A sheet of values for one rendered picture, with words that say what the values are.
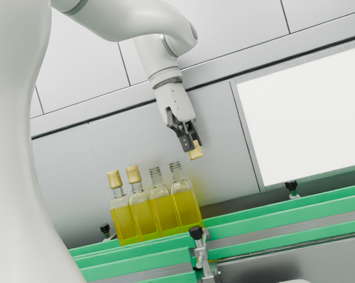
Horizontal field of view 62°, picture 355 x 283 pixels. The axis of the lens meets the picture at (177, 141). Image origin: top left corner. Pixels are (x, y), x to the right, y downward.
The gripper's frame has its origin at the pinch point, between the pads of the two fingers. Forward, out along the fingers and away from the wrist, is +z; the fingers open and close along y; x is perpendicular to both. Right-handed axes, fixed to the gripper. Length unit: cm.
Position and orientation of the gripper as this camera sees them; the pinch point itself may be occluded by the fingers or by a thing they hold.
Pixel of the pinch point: (190, 141)
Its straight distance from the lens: 74.8
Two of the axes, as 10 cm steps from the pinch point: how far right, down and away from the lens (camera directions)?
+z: 3.7, 9.3, -0.2
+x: 8.2, -3.3, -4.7
